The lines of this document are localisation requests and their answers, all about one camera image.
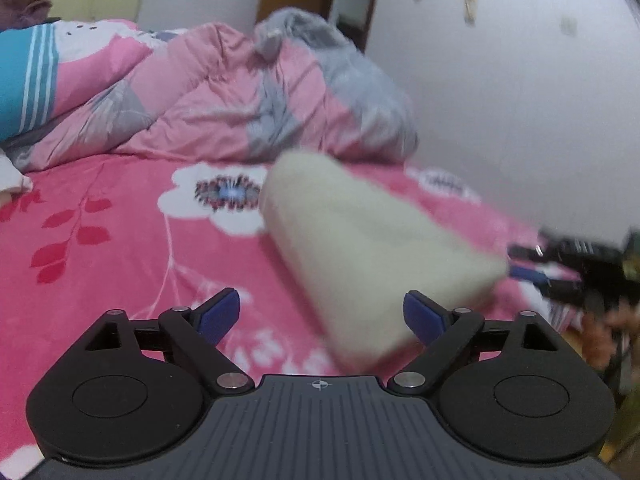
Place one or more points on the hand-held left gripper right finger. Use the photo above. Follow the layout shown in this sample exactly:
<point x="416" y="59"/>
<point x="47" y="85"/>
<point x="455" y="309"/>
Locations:
<point x="422" y="317"/>

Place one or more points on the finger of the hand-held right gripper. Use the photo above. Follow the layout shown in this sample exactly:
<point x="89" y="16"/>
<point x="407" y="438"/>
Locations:
<point x="525" y="251"/>
<point x="535" y="276"/>

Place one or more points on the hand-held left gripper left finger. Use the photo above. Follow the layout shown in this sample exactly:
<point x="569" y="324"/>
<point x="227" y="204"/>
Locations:
<point x="220" y="315"/>

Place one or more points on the beige black-striped zip jacket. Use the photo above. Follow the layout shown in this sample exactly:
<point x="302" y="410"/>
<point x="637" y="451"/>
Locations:
<point x="360" y="250"/>

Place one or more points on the person's right hand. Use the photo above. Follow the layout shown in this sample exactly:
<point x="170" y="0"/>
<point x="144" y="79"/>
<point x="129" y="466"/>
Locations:
<point x="605" y="340"/>

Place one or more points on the pink grey floral quilt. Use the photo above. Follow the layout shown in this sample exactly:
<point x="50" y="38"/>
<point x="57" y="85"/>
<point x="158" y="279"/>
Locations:
<point x="200" y="110"/>

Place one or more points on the white garment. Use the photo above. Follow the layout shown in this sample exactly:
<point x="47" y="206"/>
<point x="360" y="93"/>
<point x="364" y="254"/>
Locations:
<point x="12" y="175"/>

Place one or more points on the teal pink printed blanket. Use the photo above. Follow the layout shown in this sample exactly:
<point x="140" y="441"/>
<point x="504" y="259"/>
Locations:
<point x="30" y="75"/>

